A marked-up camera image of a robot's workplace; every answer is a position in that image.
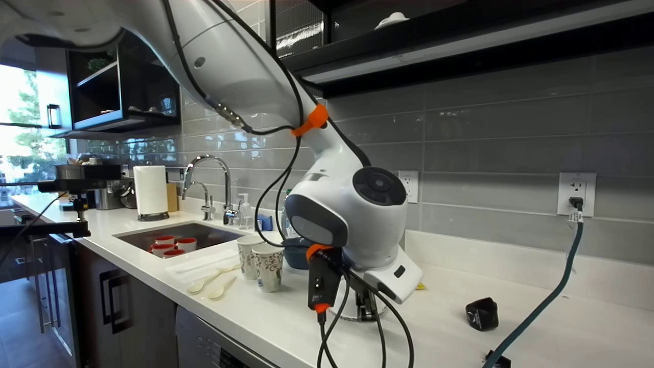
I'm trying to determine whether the black rounded small object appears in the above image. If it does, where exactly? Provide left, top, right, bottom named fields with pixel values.
left=463, top=293, right=500, bottom=333

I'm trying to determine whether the bright outdoor window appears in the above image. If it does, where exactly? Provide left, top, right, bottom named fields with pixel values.
left=0, top=62, right=73, bottom=186

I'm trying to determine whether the steel kitchen sink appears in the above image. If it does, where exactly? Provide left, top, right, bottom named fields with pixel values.
left=112, top=220, right=244, bottom=259

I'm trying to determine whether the black upper cabinet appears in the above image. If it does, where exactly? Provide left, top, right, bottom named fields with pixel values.
left=268, top=0, right=654, bottom=98

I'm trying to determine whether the black base cabinet handle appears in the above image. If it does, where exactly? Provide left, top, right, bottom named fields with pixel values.
left=98, top=268, right=134, bottom=335

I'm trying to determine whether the small chrome tap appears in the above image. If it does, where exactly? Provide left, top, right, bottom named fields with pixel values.
left=182, top=180, right=217, bottom=220

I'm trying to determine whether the paper towel roll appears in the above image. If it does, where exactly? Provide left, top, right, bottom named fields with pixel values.
left=130, top=164, right=169, bottom=220

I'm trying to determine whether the patterned paper cup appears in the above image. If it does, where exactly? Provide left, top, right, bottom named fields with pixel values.
left=250, top=242, right=285, bottom=293
left=234, top=233, right=265, bottom=281

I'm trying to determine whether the dark base cabinet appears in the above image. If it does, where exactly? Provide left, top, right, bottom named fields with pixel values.
left=68, top=240, right=180, bottom=368

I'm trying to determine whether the dishwasher front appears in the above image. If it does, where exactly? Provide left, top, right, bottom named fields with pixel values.
left=174, top=304, right=273, bottom=368

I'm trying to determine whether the white wall outlet with plug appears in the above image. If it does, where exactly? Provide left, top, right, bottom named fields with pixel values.
left=556, top=170, right=599, bottom=219

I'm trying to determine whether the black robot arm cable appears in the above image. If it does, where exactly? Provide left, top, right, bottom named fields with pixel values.
left=160, top=0, right=417, bottom=368

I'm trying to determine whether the blue bowl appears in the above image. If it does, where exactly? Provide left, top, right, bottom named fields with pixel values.
left=282, top=233, right=314, bottom=272

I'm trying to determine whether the black open wall shelf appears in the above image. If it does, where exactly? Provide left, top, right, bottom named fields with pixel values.
left=66, top=29, right=182, bottom=134

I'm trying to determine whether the white plastic spoon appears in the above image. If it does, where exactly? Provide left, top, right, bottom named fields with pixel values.
left=186, top=263, right=230, bottom=297
left=207, top=274, right=242, bottom=302

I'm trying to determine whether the glass jar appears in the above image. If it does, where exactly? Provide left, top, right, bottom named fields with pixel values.
left=45, top=102, right=63, bottom=130

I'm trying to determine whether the orange cable strap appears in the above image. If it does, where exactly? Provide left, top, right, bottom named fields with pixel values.
left=290, top=99, right=331, bottom=140

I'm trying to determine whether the small brown box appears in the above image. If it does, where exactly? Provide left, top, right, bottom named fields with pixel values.
left=166, top=181, right=182, bottom=213

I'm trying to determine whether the chrome kitchen faucet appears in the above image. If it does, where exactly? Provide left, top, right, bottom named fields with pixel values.
left=180, top=153, right=236, bottom=227

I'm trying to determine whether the black bar mount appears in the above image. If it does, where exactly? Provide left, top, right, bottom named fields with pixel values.
left=0, top=219, right=91, bottom=240

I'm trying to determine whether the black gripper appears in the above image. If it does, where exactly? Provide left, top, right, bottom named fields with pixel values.
left=347, top=275, right=382, bottom=323

